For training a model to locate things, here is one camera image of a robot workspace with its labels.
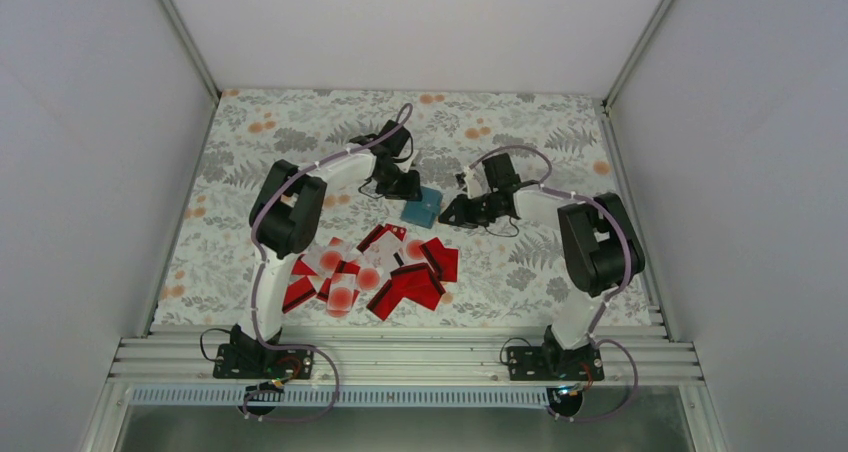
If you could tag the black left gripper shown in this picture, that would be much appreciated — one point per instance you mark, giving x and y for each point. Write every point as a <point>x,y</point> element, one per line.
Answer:
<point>407,193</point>

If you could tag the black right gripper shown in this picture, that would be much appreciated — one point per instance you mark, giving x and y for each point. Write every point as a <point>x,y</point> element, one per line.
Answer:
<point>459,207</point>

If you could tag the blue leather card holder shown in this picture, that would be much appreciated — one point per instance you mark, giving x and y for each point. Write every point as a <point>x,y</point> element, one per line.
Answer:
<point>425,212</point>

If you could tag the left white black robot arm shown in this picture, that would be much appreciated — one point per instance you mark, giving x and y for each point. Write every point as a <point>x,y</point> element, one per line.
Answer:
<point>286,214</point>

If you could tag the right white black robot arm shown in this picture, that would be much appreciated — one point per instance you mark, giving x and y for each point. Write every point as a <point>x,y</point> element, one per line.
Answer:
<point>601,250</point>

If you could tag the red card striped right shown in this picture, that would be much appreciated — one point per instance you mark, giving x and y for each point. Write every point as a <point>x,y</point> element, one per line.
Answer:
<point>430,253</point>

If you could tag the red card far right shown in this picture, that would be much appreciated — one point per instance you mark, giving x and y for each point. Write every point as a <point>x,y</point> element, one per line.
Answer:
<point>447,264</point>

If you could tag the white blossom VIP card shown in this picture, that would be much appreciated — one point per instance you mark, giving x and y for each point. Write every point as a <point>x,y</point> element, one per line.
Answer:
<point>384,252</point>

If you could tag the red card lower centre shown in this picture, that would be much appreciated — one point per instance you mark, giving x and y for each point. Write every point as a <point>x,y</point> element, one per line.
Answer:
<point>417,283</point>

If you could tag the white red-dot card lower left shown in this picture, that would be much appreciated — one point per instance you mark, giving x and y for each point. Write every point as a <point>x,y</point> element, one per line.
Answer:
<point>342,294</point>

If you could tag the red card lower left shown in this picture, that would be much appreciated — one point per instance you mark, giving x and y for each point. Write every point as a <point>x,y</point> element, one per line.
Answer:
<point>298,292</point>

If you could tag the floral patterned table mat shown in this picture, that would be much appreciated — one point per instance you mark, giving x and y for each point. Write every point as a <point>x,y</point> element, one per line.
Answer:
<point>510,275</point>

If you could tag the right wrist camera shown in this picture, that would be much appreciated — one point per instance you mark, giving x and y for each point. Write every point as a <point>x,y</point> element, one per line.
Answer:
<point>471,184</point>

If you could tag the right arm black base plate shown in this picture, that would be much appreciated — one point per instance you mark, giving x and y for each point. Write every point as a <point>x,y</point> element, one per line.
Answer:
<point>536,364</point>

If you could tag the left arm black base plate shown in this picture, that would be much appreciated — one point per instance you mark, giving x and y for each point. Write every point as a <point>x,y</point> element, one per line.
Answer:
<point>237,362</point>

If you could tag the aluminium rail base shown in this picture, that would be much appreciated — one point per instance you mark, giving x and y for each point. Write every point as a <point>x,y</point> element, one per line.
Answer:
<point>409,356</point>

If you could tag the aluminium corner post left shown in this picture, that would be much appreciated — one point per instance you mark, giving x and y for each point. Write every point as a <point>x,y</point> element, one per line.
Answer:
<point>190,47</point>

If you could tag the aluminium corner post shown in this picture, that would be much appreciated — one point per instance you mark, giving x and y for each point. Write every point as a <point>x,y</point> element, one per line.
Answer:
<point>190,47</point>
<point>641,45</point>

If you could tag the aluminium corner post right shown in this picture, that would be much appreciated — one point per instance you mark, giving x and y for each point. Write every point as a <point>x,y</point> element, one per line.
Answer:
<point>641,45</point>

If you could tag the blue slotted cable duct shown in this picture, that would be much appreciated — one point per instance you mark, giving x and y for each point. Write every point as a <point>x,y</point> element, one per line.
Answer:
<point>347,396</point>

